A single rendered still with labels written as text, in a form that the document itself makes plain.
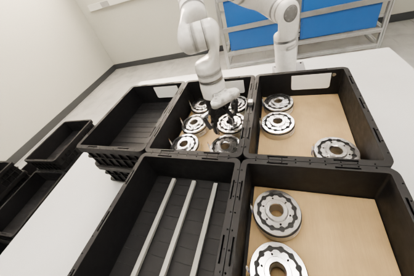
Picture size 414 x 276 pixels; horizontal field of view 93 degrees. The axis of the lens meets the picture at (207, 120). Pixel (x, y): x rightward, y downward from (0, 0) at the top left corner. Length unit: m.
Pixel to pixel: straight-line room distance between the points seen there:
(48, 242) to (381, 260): 0.97
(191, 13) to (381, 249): 0.64
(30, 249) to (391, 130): 1.35
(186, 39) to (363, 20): 2.41
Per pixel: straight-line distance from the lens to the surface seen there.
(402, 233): 0.51
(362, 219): 0.56
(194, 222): 0.56
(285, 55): 0.96
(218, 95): 0.54
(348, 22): 2.71
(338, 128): 0.72
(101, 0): 4.15
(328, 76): 0.81
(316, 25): 2.63
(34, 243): 1.05
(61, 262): 0.92
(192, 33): 0.49
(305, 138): 0.67
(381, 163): 0.53
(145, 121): 0.92
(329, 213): 0.55
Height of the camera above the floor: 1.32
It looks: 39 degrees down
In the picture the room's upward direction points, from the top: 19 degrees counter-clockwise
